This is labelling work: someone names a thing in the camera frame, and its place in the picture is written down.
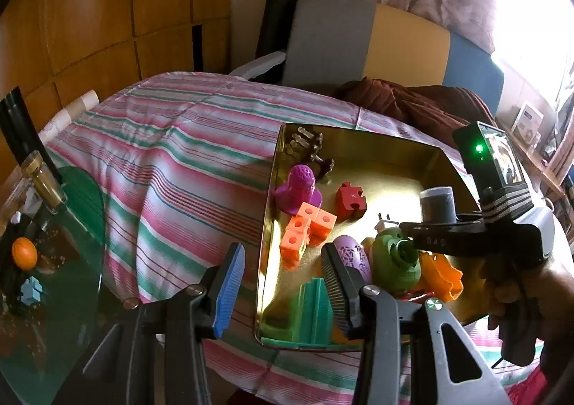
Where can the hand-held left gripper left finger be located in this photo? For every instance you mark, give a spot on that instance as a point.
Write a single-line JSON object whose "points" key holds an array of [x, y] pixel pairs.
{"points": [[228, 284]]}

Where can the green glass table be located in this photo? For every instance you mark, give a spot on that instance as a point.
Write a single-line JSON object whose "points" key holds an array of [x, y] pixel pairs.
{"points": [[85, 207]]}

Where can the striped bedsheet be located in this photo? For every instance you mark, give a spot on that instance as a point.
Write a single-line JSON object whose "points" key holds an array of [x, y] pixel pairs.
{"points": [[179, 163]]}

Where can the white bed rail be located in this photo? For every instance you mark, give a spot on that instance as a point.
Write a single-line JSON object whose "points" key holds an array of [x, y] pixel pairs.
{"points": [[260, 66]]}

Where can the grey yellow blue headboard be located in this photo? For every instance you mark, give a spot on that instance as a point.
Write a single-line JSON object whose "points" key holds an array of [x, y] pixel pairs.
{"points": [[403, 46]]}

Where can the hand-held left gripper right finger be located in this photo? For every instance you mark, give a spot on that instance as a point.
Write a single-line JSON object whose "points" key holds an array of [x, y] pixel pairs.
{"points": [[336, 288]]}

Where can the blue cubes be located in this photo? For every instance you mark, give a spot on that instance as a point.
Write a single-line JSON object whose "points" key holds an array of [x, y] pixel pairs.
{"points": [[32, 290]]}

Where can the white paper roll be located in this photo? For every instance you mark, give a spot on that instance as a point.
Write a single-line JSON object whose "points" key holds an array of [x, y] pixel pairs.
{"points": [[56, 127], [84, 102]]}

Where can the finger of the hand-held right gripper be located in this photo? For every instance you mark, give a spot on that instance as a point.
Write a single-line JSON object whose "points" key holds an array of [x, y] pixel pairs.
{"points": [[435, 239]]}

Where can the window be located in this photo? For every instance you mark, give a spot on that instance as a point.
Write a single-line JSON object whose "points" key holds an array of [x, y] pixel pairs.
{"points": [[533, 6]]}

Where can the red puzzle piece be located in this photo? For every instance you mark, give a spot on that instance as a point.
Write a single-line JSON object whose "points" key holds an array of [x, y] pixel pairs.
{"points": [[349, 201]]}

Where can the small white toy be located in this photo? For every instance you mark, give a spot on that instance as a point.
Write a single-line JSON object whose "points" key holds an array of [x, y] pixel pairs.
{"points": [[386, 222]]}

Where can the wooden wardrobe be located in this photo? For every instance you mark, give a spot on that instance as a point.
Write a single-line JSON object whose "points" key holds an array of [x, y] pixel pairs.
{"points": [[89, 6]]}

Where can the white cardboard box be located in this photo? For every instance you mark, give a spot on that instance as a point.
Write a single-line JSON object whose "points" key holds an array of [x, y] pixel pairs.
{"points": [[527, 120]]}

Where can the wooden nightstand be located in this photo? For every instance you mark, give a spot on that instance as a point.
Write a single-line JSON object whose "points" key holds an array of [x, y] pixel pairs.
{"points": [[540, 167]]}

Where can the grey side curtain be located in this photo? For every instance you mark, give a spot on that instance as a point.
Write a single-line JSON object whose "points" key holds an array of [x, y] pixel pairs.
{"points": [[565, 131]]}

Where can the black post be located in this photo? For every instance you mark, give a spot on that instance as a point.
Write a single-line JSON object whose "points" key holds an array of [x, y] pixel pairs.
{"points": [[18, 127]]}

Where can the green stepped block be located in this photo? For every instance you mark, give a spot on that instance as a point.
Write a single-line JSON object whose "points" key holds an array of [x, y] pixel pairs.
{"points": [[314, 311]]}

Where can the gold capped glass bottle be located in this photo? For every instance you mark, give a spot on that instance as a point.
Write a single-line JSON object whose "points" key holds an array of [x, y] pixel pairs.
{"points": [[42, 185]]}

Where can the person's right hand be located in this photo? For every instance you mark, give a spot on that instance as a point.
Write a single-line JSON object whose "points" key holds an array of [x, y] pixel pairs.
{"points": [[500, 293]]}

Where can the gold tin tray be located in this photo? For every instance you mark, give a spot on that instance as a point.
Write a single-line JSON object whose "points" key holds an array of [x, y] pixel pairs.
{"points": [[394, 181]]}

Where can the purple mushroom toy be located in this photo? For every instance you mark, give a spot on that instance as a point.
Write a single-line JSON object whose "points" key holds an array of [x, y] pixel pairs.
{"points": [[300, 185]]}

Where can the purple oval toy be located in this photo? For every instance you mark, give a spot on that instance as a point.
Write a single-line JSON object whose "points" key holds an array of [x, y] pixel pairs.
{"points": [[354, 252]]}

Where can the brown blanket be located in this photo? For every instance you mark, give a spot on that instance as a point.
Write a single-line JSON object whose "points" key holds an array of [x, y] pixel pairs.
{"points": [[417, 104]]}

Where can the black rolled mat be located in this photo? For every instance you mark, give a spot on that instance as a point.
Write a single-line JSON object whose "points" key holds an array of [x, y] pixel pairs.
{"points": [[278, 15]]}

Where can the green bottle cap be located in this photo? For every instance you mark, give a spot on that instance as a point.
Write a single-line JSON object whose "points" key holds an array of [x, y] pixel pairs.
{"points": [[394, 270]]}

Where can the person's right forearm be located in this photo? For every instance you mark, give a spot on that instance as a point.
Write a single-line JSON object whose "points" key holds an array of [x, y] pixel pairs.
{"points": [[558, 306]]}

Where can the orange fruit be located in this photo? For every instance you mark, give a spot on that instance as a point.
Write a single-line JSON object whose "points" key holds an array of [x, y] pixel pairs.
{"points": [[24, 253]]}

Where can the orange plastic toy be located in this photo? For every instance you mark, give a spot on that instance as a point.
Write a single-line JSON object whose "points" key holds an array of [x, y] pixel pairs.
{"points": [[441, 279]]}

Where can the orange linked cubes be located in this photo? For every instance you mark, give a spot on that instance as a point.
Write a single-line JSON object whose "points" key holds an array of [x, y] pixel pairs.
{"points": [[298, 230]]}

